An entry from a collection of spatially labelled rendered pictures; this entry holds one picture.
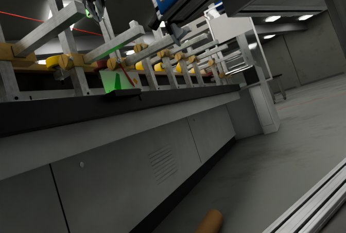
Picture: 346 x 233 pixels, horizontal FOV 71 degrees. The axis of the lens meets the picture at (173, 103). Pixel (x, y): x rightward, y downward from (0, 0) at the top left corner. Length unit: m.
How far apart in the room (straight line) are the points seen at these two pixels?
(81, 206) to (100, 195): 0.10
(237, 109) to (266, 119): 0.42
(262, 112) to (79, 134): 2.63
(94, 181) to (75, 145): 0.33
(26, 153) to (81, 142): 0.18
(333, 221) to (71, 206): 0.84
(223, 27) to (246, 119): 1.23
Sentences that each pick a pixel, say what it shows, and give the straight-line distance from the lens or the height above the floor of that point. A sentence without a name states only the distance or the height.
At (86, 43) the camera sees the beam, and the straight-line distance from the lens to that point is 7.70.
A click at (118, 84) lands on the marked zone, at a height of 0.74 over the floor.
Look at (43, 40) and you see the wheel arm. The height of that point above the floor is 0.83.
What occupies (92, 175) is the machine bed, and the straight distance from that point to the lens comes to 1.15.
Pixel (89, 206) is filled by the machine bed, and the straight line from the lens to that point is 1.13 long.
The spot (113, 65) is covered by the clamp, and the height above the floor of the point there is 0.83.
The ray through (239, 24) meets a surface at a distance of 3.29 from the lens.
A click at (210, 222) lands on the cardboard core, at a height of 0.07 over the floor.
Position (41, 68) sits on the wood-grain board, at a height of 0.88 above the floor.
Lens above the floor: 0.53
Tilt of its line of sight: 4 degrees up
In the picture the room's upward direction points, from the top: 18 degrees counter-clockwise
